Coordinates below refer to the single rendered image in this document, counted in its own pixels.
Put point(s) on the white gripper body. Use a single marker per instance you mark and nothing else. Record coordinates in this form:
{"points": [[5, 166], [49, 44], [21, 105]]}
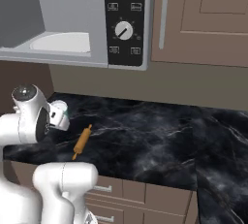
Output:
{"points": [[62, 122]]}

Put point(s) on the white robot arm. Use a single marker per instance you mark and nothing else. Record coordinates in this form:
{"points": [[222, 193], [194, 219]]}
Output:
{"points": [[19, 124]]}

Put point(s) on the white mug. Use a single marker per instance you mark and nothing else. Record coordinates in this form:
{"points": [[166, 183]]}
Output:
{"points": [[60, 105]]}

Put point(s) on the white microwave turntable plate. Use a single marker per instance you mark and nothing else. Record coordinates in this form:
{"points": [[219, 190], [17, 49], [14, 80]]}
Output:
{"points": [[61, 43]]}

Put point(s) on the white microwave dial knob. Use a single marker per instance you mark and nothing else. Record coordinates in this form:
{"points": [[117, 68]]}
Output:
{"points": [[124, 30]]}

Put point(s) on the grey microwave oven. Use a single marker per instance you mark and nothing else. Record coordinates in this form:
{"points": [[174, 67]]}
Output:
{"points": [[74, 8]]}

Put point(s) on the wooden rolling pin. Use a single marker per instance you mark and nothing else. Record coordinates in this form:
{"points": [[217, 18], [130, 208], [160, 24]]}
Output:
{"points": [[81, 142]]}

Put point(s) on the brown drawer front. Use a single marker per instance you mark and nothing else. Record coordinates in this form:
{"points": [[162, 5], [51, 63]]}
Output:
{"points": [[113, 184], [109, 210]]}

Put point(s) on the brown wall cupboard door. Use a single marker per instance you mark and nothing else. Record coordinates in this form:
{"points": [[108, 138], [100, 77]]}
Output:
{"points": [[210, 21]]}

